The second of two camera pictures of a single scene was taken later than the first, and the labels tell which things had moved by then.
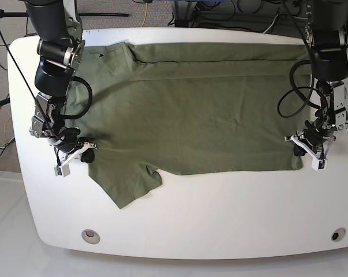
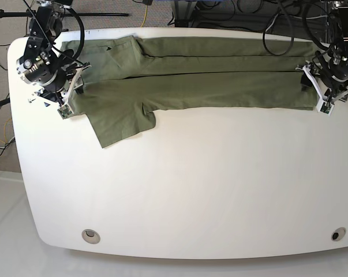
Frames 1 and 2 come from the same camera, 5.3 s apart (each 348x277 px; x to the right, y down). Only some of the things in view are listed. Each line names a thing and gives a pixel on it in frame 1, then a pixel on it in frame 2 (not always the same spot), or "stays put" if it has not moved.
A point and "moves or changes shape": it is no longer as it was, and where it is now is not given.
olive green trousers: (183, 109) moves or changes shape
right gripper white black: (72, 146) → (60, 89)
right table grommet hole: (338, 234) stays put
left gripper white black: (312, 139) → (327, 93)
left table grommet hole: (90, 236) stays put
